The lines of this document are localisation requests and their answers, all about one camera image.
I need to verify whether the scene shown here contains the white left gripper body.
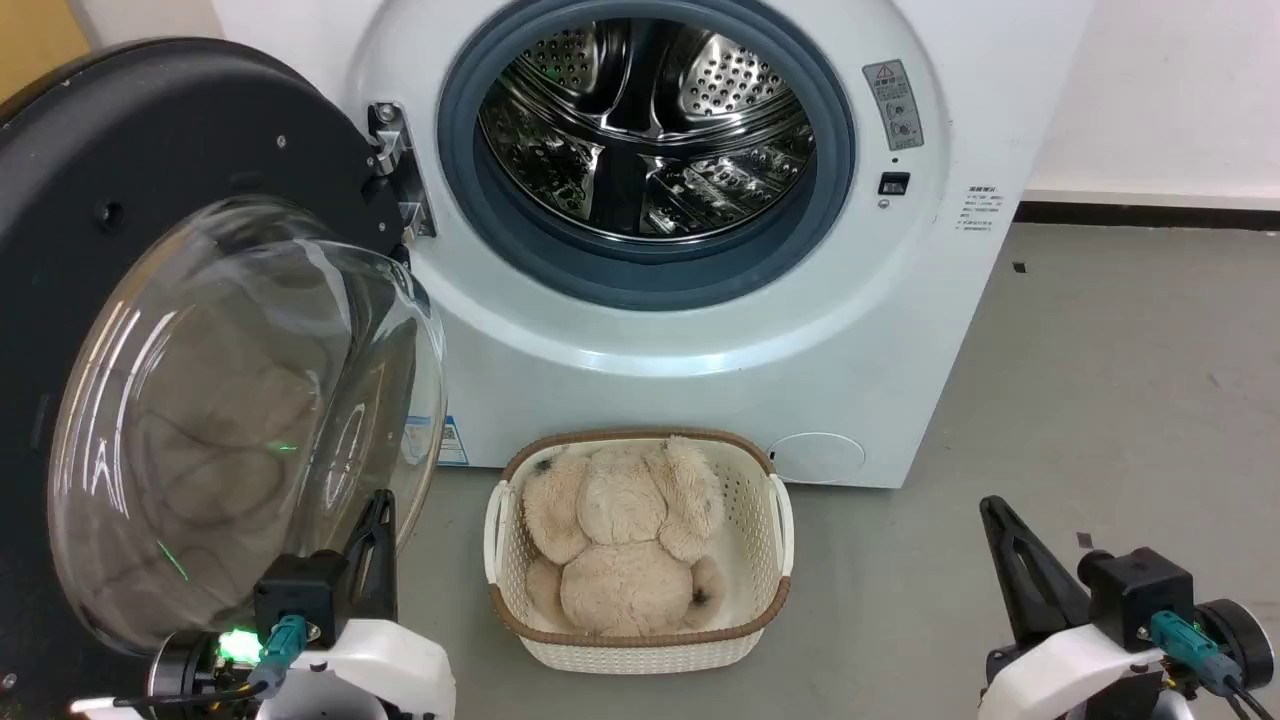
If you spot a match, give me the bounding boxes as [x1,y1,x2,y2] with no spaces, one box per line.
[258,618,457,720]

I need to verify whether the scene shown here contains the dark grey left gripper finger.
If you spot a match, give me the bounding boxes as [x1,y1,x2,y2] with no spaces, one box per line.
[343,490,383,623]
[374,489,399,622]

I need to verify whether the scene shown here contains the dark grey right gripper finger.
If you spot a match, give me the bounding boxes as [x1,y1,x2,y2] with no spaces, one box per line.
[979,495,1031,649]
[992,497,1093,646]

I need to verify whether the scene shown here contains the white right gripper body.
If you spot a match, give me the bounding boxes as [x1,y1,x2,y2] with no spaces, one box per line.
[978,620,1169,720]

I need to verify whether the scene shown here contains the white front-load washing machine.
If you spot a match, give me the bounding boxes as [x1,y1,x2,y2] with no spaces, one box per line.
[212,0,1097,490]

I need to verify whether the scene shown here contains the metal washer door hinge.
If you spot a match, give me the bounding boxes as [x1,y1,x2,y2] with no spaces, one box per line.
[368,101,437,241]

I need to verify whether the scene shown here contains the black round glass washer door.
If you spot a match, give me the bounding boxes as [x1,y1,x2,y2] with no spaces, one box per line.
[0,38,448,720]

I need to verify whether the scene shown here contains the blue white energy label sticker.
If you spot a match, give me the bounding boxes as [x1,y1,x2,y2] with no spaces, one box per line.
[405,415,470,468]

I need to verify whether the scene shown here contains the round white drain filter cover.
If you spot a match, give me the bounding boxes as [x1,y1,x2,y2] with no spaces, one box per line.
[768,432,867,485]

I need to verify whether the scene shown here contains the beige plush toy dog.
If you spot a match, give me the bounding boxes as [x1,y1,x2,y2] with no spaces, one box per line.
[521,435,725,638]

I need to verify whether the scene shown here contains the white woven laundry basket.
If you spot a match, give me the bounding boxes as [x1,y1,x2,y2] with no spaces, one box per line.
[484,428,795,675]

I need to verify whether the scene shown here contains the small printed text label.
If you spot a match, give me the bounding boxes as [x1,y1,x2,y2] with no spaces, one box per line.
[955,185,1007,233]

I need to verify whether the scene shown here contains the grey warning label sticker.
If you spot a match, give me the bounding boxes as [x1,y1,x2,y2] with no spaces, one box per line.
[863,59,925,152]

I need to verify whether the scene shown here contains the stainless steel washer drum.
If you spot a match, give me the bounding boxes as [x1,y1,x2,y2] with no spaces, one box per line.
[478,18,816,242]

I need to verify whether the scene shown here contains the teal plug black left cable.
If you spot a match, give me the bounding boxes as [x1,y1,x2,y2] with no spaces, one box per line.
[110,614,309,709]

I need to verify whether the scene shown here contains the teal plug black cable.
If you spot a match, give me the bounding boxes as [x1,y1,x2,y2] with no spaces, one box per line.
[110,614,309,709]
[1148,611,1263,720]

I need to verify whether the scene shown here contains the teal plug black right cable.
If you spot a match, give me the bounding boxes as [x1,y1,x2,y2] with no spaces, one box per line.
[1148,611,1263,720]

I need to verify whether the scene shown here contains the black wall baseboard strip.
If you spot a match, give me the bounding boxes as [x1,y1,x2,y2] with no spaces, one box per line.
[1015,201,1280,232]

